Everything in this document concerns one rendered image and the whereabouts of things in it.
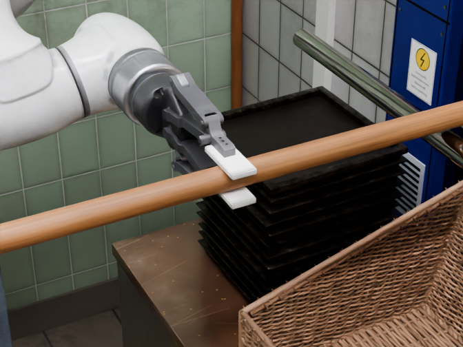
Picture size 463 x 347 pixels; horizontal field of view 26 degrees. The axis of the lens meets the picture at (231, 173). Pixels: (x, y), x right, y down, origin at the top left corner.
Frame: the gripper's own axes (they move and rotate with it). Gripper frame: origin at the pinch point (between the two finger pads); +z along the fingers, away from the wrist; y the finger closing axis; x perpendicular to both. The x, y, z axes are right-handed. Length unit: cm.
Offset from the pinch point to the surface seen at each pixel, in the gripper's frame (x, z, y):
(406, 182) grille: -63, -46, 46
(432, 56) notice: -63, -44, 18
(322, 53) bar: -28.7, -27.0, 2.7
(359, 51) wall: -66, -70, 29
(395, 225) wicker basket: -46, -28, 39
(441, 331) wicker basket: -54, -21, 60
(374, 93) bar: -28.6, -13.5, 2.9
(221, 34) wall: -60, -123, 45
